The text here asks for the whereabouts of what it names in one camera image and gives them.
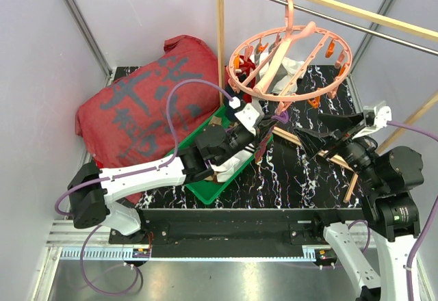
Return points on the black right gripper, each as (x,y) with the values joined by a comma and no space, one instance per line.
(313,142)

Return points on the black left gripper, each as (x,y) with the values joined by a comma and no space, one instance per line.
(263,126)

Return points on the purple striped sock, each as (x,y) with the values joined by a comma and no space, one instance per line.
(264,131)

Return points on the pink round clip hanger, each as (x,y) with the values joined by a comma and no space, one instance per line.
(261,67)

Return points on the white sock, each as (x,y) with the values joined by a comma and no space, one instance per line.
(225,171)

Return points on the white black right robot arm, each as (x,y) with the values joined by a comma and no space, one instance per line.
(388,208)

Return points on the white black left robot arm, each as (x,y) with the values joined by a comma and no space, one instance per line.
(95,193)

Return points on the brown argyle sock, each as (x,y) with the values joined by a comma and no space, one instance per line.
(215,121)

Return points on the grey sock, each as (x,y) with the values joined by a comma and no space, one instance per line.
(284,74)

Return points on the red christmas sock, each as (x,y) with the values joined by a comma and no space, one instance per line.
(244,69)

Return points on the green plastic tray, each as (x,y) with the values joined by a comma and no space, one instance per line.
(205,191)

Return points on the metal hanging rod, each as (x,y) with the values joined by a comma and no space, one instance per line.
(364,30)

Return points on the red printed cloth sack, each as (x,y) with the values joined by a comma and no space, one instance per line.
(139,117)

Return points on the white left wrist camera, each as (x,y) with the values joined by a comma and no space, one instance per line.
(250,116)

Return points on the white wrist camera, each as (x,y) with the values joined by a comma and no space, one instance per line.
(250,116)
(375,117)

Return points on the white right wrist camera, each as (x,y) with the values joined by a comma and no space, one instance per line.
(375,117)

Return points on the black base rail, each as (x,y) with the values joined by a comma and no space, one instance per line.
(237,234)

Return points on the wooden drying rack frame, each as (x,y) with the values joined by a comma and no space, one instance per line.
(376,21)

